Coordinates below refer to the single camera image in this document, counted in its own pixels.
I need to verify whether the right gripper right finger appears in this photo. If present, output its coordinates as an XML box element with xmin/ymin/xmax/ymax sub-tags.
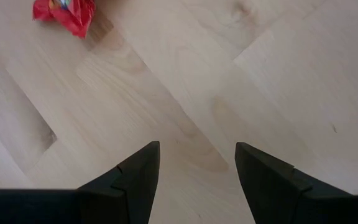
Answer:
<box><xmin>234</xmin><ymin>142</ymin><xmax>358</xmax><ymax>224</ymax></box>

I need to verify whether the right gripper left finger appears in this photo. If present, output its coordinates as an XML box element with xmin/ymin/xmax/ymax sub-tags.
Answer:
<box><xmin>0</xmin><ymin>141</ymin><xmax>161</xmax><ymax>224</ymax></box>

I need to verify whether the red Skittles candy pack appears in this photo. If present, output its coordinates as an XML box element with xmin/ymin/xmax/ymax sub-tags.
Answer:
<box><xmin>32</xmin><ymin>0</ymin><xmax>96</xmax><ymax>39</ymax></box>

